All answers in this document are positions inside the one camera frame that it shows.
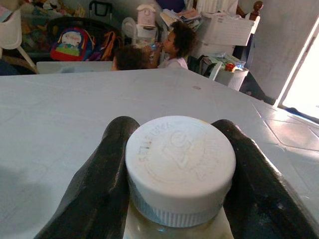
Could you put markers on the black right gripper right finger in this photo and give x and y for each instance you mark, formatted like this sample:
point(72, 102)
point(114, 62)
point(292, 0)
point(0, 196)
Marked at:
point(259, 179)

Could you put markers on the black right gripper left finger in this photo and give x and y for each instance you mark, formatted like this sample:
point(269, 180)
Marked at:
point(99, 174)

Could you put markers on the white capped cream bottle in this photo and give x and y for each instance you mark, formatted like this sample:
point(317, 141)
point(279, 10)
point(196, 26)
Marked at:
point(179, 171)

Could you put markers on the white perforated waste bin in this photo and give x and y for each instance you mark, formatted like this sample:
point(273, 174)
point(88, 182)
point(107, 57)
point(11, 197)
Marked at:
point(231, 77)

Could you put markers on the white low table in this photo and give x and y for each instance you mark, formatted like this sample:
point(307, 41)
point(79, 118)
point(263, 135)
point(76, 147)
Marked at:
point(74, 67)

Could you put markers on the dark haired child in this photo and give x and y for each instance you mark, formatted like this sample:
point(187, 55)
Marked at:
point(130, 58)

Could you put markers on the colourful kids backpack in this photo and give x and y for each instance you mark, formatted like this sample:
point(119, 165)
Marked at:
point(71, 44)

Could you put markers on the curly haired child in white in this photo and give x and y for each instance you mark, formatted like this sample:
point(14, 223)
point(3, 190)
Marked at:
point(177, 48)

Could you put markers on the black stroller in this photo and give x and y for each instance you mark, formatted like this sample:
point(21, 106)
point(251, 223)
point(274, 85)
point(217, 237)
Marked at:
point(82, 22)

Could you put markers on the white cardboard box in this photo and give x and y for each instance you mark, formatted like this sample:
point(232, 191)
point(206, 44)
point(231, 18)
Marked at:
point(230, 28)

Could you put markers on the white high chair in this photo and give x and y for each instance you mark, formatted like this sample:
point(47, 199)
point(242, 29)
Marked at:
point(13, 35)

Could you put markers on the pink toy telephone house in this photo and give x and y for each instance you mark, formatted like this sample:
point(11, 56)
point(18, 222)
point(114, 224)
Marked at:
point(147, 16)

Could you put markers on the dark wooden bedpost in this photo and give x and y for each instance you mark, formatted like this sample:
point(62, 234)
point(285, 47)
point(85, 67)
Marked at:
point(254, 10)

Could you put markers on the pile of papers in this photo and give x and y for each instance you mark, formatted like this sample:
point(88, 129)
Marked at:
point(183, 16)

